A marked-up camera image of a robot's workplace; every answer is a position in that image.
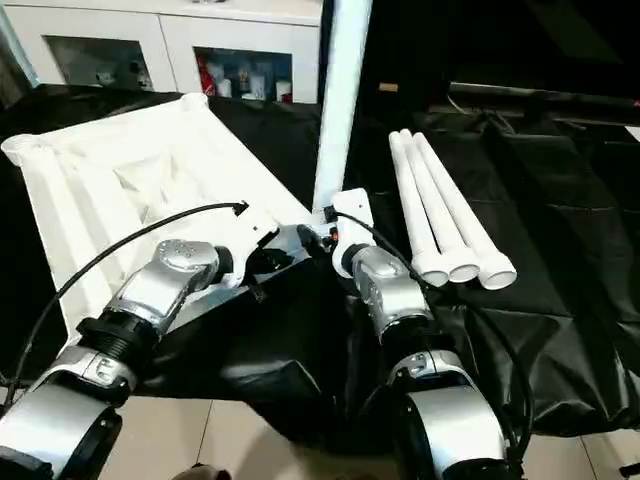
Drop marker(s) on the white plastic table leg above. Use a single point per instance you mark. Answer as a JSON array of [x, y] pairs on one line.
[[465, 225], [441, 225], [419, 225], [345, 100]]

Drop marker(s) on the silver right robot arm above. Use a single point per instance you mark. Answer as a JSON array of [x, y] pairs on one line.
[[395, 290]]

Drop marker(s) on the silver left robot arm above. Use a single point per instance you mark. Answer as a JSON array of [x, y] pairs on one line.
[[170, 260]]

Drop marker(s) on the small yellow label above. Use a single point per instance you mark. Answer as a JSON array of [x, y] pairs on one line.
[[387, 86]]

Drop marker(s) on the red white box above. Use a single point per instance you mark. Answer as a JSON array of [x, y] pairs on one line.
[[204, 75]]

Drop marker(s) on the black shiny mat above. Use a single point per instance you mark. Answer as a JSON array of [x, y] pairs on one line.
[[550, 250]]

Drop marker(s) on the white display cabinet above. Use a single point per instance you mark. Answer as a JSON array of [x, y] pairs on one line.
[[165, 30]]

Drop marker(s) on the long black bar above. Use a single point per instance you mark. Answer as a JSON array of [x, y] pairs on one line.
[[550, 95]]

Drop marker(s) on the light blue panel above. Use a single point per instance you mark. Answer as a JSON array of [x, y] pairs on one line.
[[22, 65]]

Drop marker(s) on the white paper sheet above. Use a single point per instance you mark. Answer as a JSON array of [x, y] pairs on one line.
[[635, 132]]

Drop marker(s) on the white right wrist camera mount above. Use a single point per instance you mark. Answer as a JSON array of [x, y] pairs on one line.
[[352, 205]]

